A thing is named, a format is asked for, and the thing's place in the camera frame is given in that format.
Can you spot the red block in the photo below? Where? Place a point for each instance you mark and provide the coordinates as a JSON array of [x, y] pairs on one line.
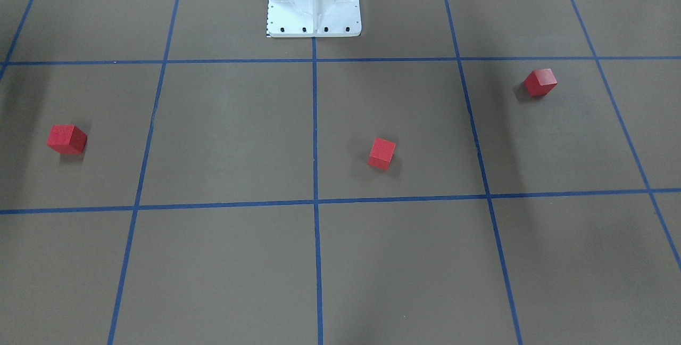
[[67, 139], [381, 153]]

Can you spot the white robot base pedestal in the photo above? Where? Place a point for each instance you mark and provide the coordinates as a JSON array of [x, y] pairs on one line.
[[313, 18]]

